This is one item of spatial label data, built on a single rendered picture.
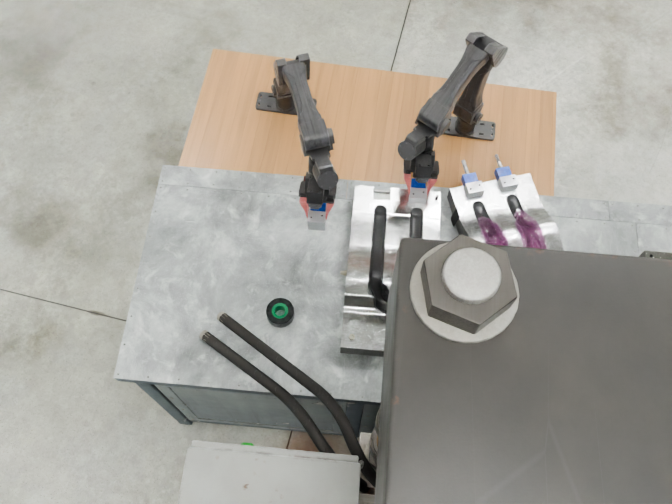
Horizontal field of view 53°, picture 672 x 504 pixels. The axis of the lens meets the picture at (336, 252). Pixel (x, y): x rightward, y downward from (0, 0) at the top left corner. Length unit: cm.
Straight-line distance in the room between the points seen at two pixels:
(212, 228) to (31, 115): 167
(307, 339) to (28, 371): 140
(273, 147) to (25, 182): 148
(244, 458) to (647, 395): 71
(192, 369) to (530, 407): 139
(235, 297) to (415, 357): 136
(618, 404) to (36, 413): 250
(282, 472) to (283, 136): 132
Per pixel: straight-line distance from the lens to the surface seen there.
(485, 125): 233
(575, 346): 74
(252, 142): 227
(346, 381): 193
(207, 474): 123
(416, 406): 69
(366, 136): 227
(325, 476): 121
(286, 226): 210
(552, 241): 207
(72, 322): 302
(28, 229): 327
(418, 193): 203
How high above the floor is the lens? 267
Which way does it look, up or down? 65 degrees down
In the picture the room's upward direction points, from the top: straight up
